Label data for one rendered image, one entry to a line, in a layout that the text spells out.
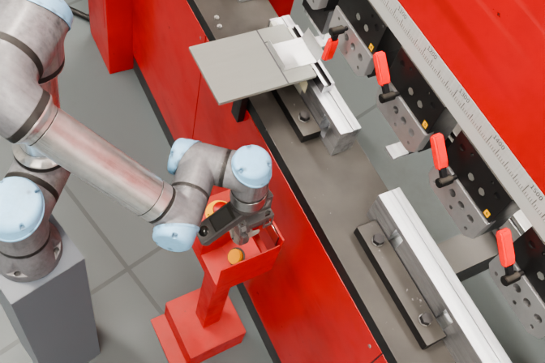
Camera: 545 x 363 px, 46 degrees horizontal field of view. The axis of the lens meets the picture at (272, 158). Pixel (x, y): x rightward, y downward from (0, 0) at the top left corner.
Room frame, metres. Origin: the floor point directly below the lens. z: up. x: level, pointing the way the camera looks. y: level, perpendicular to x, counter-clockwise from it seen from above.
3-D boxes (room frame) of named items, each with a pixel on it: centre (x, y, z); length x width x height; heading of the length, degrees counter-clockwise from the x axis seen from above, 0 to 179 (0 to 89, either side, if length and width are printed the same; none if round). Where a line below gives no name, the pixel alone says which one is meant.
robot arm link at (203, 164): (0.63, 0.13, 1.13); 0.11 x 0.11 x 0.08; 2
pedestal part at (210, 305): (0.71, 0.04, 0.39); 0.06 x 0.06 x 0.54; 44
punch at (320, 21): (1.15, 0.01, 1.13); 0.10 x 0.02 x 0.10; 42
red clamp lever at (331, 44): (0.99, -0.05, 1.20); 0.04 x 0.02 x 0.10; 132
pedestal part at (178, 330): (0.69, 0.06, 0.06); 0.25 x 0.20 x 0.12; 134
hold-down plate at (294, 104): (1.08, 0.02, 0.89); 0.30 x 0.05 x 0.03; 42
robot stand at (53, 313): (0.50, 0.46, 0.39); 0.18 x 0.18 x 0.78; 56
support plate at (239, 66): (1.05, 0.12, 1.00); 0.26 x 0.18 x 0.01; 132
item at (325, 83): (1.13, -0.01, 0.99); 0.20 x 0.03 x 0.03; 42
